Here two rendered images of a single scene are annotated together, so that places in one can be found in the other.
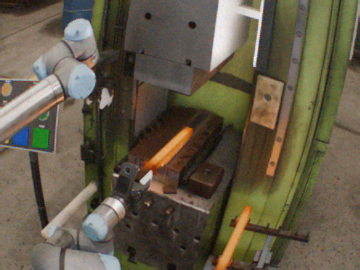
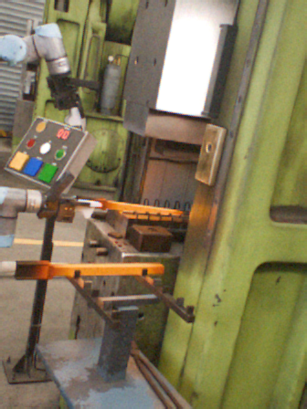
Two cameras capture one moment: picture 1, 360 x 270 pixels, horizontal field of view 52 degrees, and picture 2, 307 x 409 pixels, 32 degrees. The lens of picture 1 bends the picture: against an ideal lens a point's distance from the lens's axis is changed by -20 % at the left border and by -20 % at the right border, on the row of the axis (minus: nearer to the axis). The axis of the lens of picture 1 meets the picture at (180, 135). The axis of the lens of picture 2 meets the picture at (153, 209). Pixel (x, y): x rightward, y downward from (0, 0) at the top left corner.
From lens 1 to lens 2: 1.30 m
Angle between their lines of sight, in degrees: 43
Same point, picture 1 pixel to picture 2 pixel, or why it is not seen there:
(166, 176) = (121, 225)
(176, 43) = (144, 85)
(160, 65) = (135, 110)
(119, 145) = not seen: hidden behind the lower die
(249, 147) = (195, 213)
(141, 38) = (131, 84)
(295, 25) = (247, 52)
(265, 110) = (206, 162)
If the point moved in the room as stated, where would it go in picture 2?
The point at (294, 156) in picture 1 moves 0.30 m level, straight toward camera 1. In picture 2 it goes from (227, 223) to (133, 217)
